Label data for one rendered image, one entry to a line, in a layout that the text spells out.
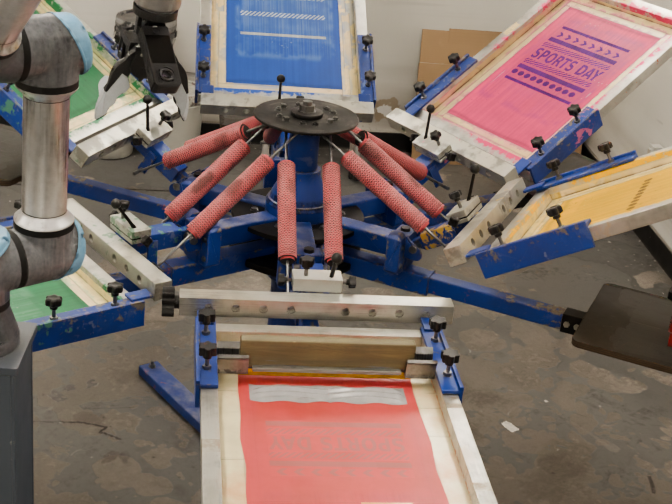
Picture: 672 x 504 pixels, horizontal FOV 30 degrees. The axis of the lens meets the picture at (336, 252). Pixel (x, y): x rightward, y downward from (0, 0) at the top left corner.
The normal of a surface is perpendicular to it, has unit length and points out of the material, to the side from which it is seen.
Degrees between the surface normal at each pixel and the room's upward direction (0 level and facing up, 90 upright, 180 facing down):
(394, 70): 90
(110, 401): 0
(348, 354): 90
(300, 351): 90
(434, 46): 77
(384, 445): 0
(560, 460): 0
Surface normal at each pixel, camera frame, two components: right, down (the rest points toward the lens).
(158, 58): 0.40, -0.45
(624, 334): 0.09, -0.90
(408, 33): 0.11, 0.43
